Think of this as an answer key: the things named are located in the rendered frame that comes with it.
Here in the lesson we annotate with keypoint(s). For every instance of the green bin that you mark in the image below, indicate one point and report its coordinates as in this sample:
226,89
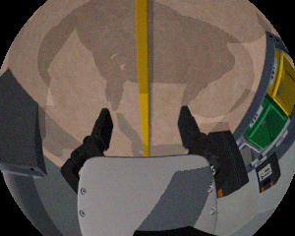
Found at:
267,133

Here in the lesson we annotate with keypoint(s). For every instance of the yellow vertical bar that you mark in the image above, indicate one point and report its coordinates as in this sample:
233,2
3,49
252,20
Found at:
142,57

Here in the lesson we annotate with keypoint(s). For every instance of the black case with orange latches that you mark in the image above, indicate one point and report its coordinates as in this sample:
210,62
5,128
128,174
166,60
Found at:
268,172

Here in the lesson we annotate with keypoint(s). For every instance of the dark blue metal shelf rack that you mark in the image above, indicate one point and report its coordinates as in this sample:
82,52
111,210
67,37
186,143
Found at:
281,146

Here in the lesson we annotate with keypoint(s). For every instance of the yellow open bin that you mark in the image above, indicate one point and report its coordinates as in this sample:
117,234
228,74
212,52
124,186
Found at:
283,75

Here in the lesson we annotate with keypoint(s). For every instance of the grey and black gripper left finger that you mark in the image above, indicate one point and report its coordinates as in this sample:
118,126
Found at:
94,145

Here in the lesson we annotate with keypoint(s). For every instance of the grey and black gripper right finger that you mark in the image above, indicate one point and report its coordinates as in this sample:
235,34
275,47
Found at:
197,143

